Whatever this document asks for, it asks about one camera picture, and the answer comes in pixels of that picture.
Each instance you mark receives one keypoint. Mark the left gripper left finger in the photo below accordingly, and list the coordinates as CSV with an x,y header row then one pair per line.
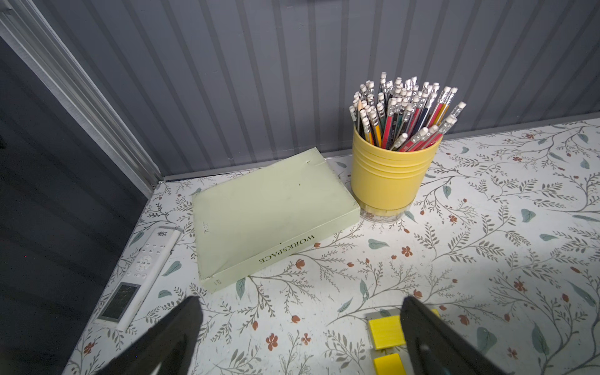
x,y
166,348

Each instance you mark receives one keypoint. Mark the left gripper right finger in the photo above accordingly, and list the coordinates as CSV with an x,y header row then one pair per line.
x,y
434,348

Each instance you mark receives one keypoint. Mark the yellow block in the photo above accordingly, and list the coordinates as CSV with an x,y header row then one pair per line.
x,y
389,365
387,332

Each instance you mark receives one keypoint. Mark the white remote control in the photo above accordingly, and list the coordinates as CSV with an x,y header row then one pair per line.
x,y
128,296

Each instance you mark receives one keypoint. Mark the pale green book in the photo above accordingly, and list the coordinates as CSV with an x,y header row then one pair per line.
x,y
250,222

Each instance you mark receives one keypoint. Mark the yellow pencil cup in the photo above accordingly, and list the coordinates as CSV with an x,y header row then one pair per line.
x,y
383,182

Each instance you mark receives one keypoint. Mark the bundle of pencils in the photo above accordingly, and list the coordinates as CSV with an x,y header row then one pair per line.
x,y
404,116

